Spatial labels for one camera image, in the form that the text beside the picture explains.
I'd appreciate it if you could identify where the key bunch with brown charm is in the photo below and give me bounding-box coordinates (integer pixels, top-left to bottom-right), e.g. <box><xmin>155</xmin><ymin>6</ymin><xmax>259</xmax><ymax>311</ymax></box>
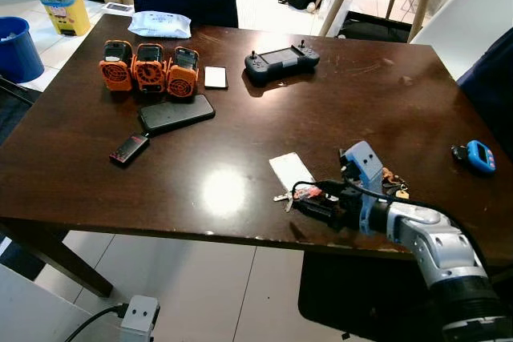
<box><xmin>273</xmin><ymin>167</ymin><xmax>410</xmax><ymax>203</ymax></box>

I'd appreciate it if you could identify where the white paper card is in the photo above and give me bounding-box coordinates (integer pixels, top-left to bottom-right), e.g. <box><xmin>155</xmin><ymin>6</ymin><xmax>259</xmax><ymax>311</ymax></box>
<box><xmin>269</xmin><ymin>152</ymin><xmax>316</xmax><ymax>194</ymax></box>

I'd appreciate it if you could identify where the black floor mat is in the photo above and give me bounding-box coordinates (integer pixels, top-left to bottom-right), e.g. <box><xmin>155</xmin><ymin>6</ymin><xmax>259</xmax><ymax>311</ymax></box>
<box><xmin>297</xmin><ymin>249</ymin><xmax>454</xmax><ymax>342</ymax></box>

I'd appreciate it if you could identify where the black handheld game controller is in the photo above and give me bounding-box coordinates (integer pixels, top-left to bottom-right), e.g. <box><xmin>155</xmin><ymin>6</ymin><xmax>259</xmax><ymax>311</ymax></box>
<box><xmin>244</xmin><ymin>41</ymin><xmax>321</xmax><ymax>85</ymax></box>

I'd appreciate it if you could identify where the blue digital timer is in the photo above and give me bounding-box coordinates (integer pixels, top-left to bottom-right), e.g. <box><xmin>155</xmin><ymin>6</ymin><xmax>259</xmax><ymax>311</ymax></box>
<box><xmin>450</xmin><ymin>139</ymin><xmax>497</xmax><ymax>175</ymax></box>

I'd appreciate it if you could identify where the small white square box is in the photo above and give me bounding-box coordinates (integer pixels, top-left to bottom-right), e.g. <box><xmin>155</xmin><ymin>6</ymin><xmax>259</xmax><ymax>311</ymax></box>
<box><xmin>204</xmin><ymin>66</ymin><xmax>229</xmax><ymax>91</ymax></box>

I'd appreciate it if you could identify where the black smartphone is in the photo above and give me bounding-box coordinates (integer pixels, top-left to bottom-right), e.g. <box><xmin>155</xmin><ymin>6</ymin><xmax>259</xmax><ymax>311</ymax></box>
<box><xmin>137</xmin><ymin>94</ymin><xmax>216</xmax><ymax>136</ymax></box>

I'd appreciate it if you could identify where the black flat case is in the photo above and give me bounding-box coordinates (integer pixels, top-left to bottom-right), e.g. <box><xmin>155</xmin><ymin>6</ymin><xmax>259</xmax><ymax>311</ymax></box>
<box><xmin>338</xmin><ymin>12</ymin><xmax>416</xmax><ymax>43</ymax></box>

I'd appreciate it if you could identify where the orange black handheld device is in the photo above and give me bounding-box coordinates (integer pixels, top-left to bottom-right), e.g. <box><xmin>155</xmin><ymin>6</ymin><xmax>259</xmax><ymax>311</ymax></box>
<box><xmin>99</xmin><ymin>39</ymin><xmax>134</xmax><ymax>92</ymax></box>
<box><xmin>131</xmin><ymin>42</ymin><xmax>168</xmax><ymax>94</ymax></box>
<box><xmin>165</xmin><ymin>46</ymin><xmax>200</xmax><ymax>101</ymax></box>

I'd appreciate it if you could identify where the small black red gadget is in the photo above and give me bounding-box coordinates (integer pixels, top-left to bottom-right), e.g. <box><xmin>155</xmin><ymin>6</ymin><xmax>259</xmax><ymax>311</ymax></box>
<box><xmin>109</xmin><ymin>133</ymin><xmax>151</xmax><ymax>167</ymax></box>

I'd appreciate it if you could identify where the person in dark blue clothes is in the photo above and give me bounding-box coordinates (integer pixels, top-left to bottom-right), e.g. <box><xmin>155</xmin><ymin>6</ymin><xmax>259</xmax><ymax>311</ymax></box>
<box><xmin>456</xmin><ymin>28</ymin><xmax>513</xmax><ymax>160</ymax></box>

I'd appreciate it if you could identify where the white plastic chair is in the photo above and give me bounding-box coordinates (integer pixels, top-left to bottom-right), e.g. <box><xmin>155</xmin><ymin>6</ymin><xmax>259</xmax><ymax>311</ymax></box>
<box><xmin>410</xmin><ymin>0</ymin><xmax>513</xmax><ymax>80</ymax></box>

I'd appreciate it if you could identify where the white wet wipes pack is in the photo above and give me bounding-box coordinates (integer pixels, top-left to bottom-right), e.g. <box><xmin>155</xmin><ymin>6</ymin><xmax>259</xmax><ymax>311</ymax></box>
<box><xmin>127</xmin><ymin>10</ymin><xmax>194</xmax><ymax>40</ymax></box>

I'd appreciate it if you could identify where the dark wooden table leg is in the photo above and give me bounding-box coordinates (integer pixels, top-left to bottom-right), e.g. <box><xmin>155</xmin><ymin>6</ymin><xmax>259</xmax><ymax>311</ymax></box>
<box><xmin>0</xmin><ymin>220</ymin><xmax>115</xmax><ymax>300</ymax></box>

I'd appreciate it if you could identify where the yellow canister with black lid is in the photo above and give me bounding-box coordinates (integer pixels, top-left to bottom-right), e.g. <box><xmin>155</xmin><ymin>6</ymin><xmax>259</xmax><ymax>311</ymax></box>
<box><xmin>34</xmin><ymin>0</ymin><xmax>92</xmax><ymax>38</ymax></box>

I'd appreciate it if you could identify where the blue plastic bucket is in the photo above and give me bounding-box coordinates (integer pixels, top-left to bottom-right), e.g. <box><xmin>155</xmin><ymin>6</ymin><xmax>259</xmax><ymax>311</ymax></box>
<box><xmin>0</xmin><ymin>16</ymin><xmax>46</xmax><ymax>85</ymax></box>

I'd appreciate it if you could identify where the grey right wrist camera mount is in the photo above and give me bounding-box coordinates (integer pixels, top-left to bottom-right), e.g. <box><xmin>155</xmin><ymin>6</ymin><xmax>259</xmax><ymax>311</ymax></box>
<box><xmin>340</xmin><ymin>140</ymin><xmax>395</xmax><ymax>236</ymax></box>

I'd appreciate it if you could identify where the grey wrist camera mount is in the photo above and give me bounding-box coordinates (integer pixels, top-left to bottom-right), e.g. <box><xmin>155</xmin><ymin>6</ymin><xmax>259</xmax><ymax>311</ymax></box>
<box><xmin>119</xmin><ymin>295</ymin><xmax>160</xmax><ymax>342</ymax></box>
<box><xmin>340</xmin><ymin>140</ymin><xmax>395</xmax><ymax>236</ymax></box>

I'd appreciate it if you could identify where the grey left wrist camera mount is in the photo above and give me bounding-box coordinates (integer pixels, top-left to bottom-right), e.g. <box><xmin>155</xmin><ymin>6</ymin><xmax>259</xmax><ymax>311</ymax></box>
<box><xmin>119</xmin><ymin>295</ymin><xmax>160</xmax><ymax>342</ymax></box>

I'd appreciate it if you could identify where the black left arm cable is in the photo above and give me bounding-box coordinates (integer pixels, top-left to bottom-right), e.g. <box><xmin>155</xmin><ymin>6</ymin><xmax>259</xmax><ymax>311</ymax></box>
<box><xmin>63</xmin><ymin>303</ymin><xmax>129</xmax><ymax>342</ymax></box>

